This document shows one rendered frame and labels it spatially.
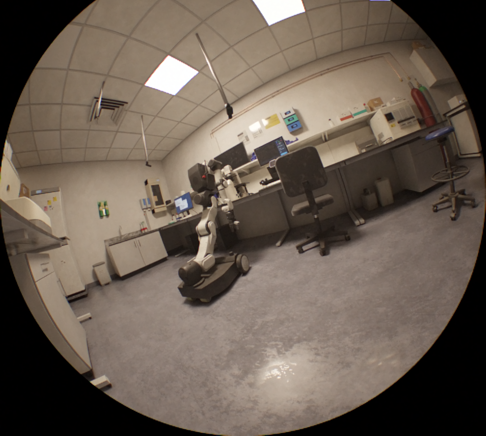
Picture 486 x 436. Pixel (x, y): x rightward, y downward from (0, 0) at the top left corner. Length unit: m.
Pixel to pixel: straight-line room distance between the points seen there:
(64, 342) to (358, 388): 1.27
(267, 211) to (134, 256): 2.69
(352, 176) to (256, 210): 1.74
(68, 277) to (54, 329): 2.10
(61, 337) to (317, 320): 1.36
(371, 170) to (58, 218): 5.00
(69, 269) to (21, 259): 2.11
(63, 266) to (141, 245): 1.70
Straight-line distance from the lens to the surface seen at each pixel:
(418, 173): 2.25
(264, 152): 2.11
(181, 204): 3.37
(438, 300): 0.95
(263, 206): 2.71
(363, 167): 2.58
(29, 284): 1.11
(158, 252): 3.53
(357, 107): 2.63
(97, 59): 2.34
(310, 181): 1.33
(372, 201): 2.30
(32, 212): 1.48
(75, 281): 3.17
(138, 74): 2.45
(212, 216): 1.72
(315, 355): 0.79
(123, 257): 3.28
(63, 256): 3.15
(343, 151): 2.53
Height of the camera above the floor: 0.70
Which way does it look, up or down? 3 degrees up
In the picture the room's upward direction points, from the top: 19 degrees counter-clockwise
